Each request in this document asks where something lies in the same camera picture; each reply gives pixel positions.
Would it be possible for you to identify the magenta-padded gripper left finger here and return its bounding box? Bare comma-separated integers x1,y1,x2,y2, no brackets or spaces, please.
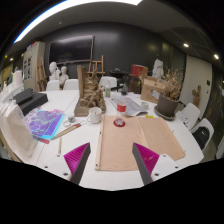
43,142,92,185

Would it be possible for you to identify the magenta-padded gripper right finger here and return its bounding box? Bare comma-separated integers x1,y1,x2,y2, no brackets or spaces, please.
132,142,184,186

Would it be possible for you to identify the clear red-labelled plastic bottle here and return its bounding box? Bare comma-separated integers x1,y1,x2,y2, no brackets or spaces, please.
115,97,128,126

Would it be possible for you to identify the thin wooden pencil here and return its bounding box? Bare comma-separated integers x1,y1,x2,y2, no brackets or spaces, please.
57,136,63,155

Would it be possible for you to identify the small paint jar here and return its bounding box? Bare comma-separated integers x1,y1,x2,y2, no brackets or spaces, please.
67,112,77,124

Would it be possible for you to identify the flat round red coaster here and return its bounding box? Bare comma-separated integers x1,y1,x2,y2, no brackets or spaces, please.
112,118,127,128

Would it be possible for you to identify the grey plant saucer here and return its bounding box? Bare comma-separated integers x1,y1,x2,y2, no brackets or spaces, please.
153,104,177,122

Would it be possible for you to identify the white ceramic mug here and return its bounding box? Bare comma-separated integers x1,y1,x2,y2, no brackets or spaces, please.
86,106,103,125

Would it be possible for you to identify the printed newspaper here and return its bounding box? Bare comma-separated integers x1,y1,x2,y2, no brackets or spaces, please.
109,95,149,118

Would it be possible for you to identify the black backpack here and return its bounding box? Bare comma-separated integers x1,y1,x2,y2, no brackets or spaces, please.
192,125,211,151

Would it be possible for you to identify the dried plant in grey pot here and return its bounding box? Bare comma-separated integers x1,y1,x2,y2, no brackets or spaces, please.
156,68,184,118

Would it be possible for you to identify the white chair with papers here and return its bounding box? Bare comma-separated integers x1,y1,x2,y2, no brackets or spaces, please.
175,102,201,131

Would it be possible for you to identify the white canvas panel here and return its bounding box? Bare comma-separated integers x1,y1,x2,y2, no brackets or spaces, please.
0,99,38,158

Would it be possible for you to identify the golden rocky sculpture on board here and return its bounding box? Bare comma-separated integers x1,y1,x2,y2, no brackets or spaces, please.
73,64,108,118

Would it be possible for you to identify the large black box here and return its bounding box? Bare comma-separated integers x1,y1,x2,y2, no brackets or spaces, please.
19,92,49,117

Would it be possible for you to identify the brown cardboard box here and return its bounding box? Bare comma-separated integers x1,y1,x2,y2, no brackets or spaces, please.
140,76,166,104

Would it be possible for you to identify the white chair with backpack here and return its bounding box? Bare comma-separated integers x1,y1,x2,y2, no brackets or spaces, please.
190,117,215,153

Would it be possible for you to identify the dark grey bottle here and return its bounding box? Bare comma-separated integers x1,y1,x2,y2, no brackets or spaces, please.
120,83,129,96

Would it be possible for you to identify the green-labelled spray bottle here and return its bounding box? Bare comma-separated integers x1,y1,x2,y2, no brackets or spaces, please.
104,79,112,98

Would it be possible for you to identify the wooden mannequin figure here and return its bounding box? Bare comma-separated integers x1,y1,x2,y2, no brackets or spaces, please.
192,84,202,108

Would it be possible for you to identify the small black box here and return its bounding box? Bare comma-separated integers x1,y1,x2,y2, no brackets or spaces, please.
12,87,34,106

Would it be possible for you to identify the white plaster bust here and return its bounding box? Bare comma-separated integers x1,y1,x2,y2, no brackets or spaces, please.
48,61,60,82
59,65,70,86

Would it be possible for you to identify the red box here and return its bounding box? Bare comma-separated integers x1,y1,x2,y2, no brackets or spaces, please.
130,63,149,78

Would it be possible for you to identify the wooden easel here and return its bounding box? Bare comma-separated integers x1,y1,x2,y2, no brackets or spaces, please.
35,59,48,92
87,54,106,78

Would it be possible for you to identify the white plaster figure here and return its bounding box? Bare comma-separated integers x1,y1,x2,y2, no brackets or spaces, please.
152,58,165,79

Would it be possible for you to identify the white cabinet with pictures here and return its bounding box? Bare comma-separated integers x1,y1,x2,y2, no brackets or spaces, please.
22,41,47,93

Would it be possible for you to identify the long ceiling light panel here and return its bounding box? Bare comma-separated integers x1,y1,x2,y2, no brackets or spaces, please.
13,0,144,44

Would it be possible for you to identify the red-handled paint brush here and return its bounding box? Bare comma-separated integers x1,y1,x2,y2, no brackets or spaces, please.
51,120,88,140

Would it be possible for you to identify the dark wall screen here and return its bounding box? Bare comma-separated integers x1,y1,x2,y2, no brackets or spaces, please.
48,34,95,64

